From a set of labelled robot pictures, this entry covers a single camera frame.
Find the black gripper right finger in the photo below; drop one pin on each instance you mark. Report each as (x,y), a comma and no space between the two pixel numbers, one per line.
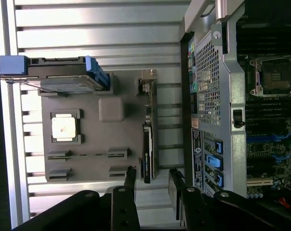
(193,211)

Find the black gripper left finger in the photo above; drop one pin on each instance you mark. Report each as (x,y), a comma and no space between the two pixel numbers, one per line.
(121,211)

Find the blue card retention clip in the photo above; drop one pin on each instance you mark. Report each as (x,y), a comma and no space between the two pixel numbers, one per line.
(219,146)
(213,160)
(219,180)

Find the white expansion slot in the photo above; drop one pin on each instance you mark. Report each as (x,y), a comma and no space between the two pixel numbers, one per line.
(258,183)

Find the grey parts rack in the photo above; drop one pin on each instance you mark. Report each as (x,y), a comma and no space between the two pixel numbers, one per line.
(99,134)

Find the green motherboard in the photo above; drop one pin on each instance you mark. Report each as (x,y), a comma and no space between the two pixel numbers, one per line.
(268,168)

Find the long blue expansion slot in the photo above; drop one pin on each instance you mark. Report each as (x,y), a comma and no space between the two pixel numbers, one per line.
(261,138)

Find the silver CPU chip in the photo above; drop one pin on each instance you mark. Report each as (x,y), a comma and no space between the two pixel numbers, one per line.
(63,128)

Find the short blue expansion slot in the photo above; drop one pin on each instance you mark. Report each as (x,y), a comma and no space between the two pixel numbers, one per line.
(280,157)

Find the open grey PC case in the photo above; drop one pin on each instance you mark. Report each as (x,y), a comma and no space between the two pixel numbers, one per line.
(232,96)

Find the hard disk blue caddy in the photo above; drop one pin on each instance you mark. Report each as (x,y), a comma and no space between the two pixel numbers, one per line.
(63,84)

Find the CPU socket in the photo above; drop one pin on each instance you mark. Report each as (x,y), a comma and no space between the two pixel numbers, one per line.
(275,77)

